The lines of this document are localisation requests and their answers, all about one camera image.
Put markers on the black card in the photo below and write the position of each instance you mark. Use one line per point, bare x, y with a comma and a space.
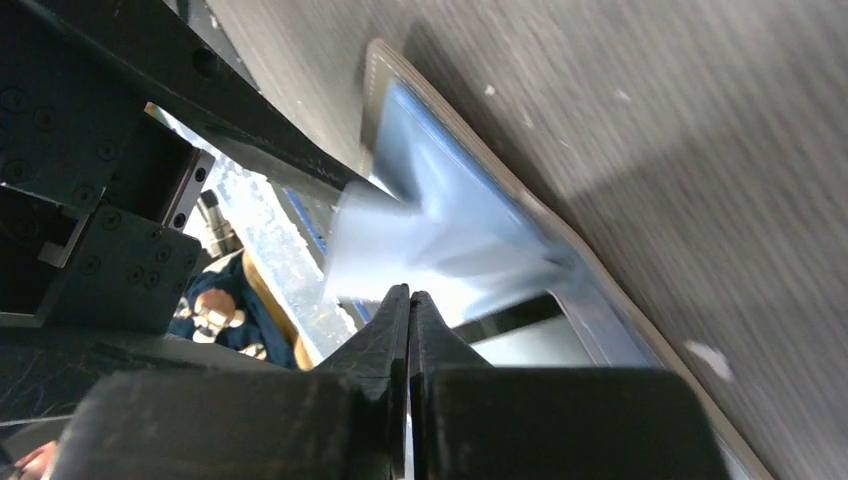
536, 310

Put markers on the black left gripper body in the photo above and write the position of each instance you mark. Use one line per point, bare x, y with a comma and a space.
95, 192

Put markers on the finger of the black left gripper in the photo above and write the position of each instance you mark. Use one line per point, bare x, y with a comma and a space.
148, 47

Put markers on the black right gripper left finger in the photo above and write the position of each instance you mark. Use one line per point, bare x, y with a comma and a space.
344, 419

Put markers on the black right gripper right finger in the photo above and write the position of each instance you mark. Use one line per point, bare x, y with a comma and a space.
473, 420

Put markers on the grey card holder wallet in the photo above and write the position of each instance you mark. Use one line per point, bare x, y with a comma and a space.
441, 212

